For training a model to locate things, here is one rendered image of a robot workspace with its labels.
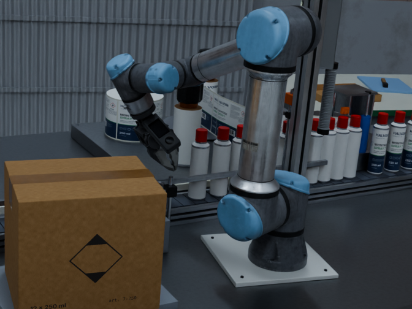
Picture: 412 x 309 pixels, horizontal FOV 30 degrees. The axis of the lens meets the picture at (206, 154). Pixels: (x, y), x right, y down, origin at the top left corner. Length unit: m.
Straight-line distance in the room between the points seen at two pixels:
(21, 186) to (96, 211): 0.16
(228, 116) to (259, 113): 0.89
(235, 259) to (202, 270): 0.10
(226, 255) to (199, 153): 0.33
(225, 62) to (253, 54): 0.27
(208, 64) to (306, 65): 0.29
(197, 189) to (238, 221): 0.44
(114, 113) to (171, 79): 0.77
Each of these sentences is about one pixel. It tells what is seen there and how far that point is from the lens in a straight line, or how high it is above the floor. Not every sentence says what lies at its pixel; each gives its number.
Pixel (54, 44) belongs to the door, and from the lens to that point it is 4.95.
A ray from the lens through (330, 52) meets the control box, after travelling 2.11.
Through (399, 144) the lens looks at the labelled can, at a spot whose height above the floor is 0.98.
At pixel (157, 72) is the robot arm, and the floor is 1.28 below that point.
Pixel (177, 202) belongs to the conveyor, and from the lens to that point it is 2.17.
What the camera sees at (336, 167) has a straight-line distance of 2.46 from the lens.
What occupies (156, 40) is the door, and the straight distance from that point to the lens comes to 5.07.
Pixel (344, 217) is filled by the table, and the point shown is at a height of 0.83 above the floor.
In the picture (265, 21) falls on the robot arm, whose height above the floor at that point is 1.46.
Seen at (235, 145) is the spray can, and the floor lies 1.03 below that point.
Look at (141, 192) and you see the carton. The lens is 1.58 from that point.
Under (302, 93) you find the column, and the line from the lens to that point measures 2.10.
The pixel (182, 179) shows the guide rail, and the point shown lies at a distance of 2.12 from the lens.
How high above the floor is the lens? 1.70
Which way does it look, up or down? 18 degrees down
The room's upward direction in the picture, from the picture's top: 5 degrees clockwise
